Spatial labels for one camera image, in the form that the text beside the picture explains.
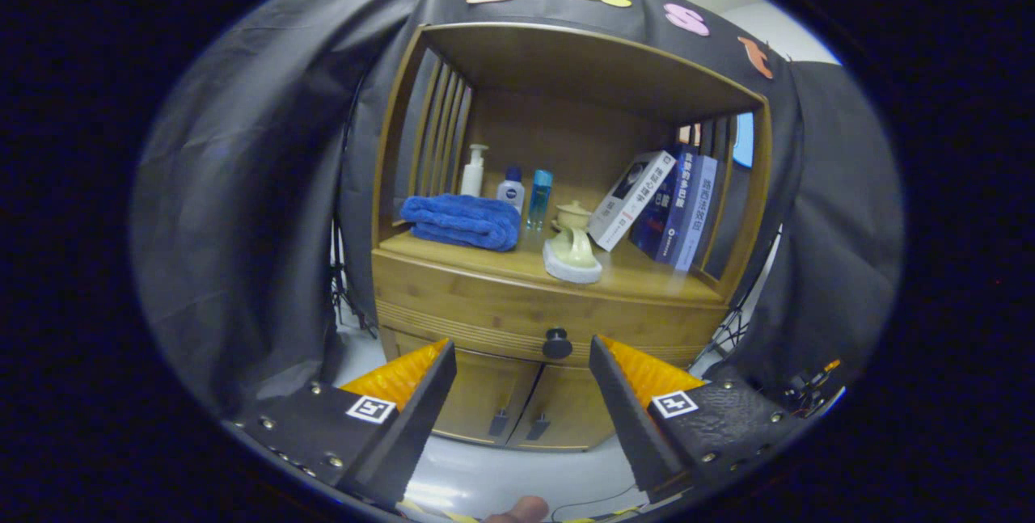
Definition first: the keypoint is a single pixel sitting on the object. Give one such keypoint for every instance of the wooden cabinet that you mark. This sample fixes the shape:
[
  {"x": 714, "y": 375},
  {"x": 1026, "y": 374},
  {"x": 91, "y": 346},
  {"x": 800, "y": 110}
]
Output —
[{"x": 558, "y": 127}]

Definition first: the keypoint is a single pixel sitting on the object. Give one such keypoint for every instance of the white bottle with blue cap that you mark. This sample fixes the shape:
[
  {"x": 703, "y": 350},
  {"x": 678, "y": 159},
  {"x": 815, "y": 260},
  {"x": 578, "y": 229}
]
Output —
[{"x": 512, "y": 191}]

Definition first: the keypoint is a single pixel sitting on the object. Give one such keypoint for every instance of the wooden countertop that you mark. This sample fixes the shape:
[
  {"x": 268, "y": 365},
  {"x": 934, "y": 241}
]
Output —
[{"x": 639, "y": 272}]

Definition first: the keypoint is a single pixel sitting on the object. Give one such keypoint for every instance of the blue glass bottle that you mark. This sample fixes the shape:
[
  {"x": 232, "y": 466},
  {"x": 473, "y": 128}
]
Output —
[{"x": 539, "y": 196}]

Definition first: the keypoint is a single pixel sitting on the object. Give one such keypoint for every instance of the blue folded towel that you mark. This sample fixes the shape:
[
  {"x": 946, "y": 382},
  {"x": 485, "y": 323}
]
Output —
[{"x": 461, "y": 220}]

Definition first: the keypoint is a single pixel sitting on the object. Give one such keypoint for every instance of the black device with orange tip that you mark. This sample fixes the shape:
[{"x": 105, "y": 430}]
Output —
[{"x": 808, "y": 394}]

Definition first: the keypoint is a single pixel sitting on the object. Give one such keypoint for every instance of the wooden cabinet door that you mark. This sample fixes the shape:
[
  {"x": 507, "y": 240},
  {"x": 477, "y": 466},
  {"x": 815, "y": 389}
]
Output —
[
  {"x": 566, "y": 410},
  {"x": 485, "y": 398}
]

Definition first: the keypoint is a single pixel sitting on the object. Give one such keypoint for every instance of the white pump bottle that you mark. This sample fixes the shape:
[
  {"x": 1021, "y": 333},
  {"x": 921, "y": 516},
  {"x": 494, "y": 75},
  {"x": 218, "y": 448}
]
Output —
[{"x": 473, "y": 179}]

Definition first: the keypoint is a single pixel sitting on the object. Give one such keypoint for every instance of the cream lidded teacup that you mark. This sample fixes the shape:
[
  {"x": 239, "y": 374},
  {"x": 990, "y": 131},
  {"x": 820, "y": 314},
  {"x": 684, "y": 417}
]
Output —
[{"x": 574, "y": 214}]

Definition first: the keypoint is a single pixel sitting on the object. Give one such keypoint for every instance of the white book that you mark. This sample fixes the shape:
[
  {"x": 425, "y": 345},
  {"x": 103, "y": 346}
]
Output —
[{"x": 631, "y": 200}]

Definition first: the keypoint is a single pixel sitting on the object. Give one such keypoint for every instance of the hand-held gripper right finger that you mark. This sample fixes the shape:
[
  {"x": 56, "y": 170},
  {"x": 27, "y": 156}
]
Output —
[{"x": 627, "y": 426}]

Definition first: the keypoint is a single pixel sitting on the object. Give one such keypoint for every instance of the wooden drawer with black knob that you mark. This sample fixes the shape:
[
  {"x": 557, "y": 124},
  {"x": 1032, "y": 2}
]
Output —
[{"x": 485, "y": 297}]

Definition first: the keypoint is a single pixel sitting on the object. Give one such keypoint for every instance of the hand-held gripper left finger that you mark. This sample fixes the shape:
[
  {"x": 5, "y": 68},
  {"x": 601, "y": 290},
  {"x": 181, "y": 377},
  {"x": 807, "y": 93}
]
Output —
[{"x": 420, "y": 426}]

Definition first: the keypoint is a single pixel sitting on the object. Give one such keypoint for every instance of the black backdrop stand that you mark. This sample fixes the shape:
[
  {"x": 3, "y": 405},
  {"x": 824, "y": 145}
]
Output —
[
  {"x": 344, "y": 305},
  {"x": 728, "y": 337}
]

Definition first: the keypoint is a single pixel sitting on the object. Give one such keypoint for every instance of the pale blue book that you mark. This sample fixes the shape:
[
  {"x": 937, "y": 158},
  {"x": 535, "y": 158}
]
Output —
[{"x": 702, "y": 208}]

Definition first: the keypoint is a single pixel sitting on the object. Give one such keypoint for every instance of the dark blue book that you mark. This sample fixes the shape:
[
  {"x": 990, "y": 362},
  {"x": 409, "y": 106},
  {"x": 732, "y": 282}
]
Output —
[{"x": 675, "y": 208}]

